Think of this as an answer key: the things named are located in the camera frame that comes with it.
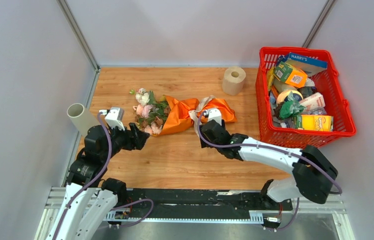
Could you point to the yellow orange snack box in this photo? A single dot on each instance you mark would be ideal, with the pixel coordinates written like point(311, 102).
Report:
point(319, 123)

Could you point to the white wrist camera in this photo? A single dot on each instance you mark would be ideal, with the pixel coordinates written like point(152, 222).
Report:
point(114, 117)
point(213, 114)

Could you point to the red plastic shopping basket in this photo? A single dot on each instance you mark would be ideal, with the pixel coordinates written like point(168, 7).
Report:
point(327, 84)

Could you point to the white ribbon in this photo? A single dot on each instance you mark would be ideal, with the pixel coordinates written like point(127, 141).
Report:
point(193, 113)

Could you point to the aluminium frame rail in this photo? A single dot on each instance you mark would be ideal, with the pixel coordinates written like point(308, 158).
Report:
point(307, 220)

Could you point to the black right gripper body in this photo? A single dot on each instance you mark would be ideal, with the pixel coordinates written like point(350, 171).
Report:
point(203, 136)

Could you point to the round yellow white container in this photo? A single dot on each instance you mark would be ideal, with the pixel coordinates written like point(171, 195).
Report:
point(289, 95)

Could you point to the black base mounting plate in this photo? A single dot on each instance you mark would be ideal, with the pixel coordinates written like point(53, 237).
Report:
point(197, 204)

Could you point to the orange wrapping paper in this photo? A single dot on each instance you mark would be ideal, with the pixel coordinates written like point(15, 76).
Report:
point(184, 114)

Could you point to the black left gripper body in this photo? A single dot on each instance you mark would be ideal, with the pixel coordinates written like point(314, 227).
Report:
point(120, 139)

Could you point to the artificial flower bunch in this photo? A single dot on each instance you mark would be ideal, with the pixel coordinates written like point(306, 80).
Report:
point(151, 112)

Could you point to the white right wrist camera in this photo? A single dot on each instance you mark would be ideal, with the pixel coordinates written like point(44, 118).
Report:
point(213, 114)

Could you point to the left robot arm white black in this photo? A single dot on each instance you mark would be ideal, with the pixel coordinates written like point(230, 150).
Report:
point(84, 185)

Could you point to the beige cylindrical vase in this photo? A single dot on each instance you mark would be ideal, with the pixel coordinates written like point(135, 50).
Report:
point(81, 118)

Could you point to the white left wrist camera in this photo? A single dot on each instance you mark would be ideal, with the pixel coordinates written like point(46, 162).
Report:
point(114, 117)

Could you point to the green orange carton box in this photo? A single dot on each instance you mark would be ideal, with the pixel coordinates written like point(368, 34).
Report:
point(291, 75)

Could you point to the green crumpled bag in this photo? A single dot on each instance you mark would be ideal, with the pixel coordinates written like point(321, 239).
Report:
point(289, 109)

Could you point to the blue Harry's box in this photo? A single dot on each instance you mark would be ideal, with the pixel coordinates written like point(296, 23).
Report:
point(310, 66)

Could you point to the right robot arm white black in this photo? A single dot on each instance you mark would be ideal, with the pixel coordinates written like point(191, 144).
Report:
point(312, 175)

